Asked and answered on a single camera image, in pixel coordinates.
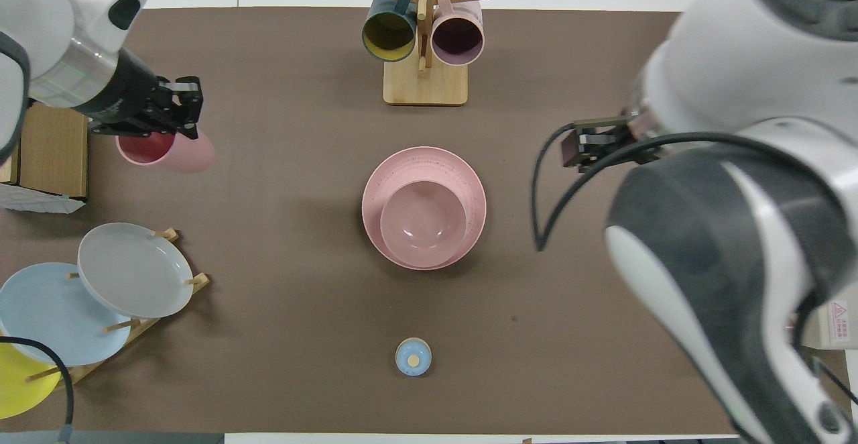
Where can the light blue plate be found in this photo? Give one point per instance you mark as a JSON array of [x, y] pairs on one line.
[[47, 303]]

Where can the dark green mug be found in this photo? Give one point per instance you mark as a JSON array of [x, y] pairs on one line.
[[389, 35]]

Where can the pink plastic cup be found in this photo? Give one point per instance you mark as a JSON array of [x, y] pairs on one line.
[[194, 155]]

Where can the yellow plate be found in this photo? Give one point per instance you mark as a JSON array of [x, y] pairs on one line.
[[17, 390]]

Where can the gray plate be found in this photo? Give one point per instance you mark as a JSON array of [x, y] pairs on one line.
[[134, 269]]

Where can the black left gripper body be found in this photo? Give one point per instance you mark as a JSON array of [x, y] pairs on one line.
[[144, 105]]

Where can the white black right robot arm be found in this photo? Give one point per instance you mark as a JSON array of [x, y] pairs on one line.
[[737, 229]]

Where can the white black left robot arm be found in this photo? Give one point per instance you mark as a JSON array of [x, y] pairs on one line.
[[47, 21]]

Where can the white checked cloth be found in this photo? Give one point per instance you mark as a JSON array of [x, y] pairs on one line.
[[40, 204]]

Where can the blue jar with cork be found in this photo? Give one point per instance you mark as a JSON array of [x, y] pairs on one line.
[[413, 357]]

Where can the brown table mat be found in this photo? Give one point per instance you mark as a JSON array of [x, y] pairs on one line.
[[268, 337]]

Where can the pink speckled plate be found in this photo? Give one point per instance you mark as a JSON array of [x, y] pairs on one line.
[[402, 169]]

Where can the wooden plate rack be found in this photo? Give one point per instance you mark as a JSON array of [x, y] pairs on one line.
[[200, 282]]

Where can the beige toaster oven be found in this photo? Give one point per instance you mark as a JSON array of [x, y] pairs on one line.
[[839, 323]]

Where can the pink mug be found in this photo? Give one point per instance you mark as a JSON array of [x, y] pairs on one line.
[[457, 38]]

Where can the wooden mug tree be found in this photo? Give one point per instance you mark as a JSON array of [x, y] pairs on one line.
[[425, 88]]

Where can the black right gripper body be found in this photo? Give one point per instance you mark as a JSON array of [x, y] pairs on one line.
[[620, 141]]

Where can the pink bowl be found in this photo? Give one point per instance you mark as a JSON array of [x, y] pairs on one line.
[[423, 226]]

